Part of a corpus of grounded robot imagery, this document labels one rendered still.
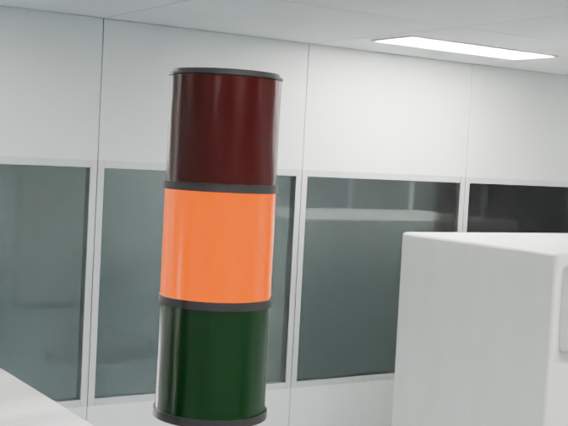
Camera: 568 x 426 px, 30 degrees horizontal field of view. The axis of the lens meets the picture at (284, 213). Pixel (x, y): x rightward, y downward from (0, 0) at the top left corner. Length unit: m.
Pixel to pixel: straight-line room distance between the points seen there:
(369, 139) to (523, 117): 1.24
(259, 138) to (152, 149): 5.00
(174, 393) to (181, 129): 0.11
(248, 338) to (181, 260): 0.04
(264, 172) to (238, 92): 0.04
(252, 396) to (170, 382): 0.04
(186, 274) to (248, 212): 0.04
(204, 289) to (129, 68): 4.96
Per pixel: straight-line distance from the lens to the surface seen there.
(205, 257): 0.45
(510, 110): 6.91
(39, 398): 0.93
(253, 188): 0.45
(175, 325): 0.46
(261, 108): 0.45
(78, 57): 5.30
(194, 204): 0.45
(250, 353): 0.46
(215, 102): 0.44
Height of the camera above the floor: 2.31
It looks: 3 degrees down
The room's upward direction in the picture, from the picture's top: 3 degrees clockwise
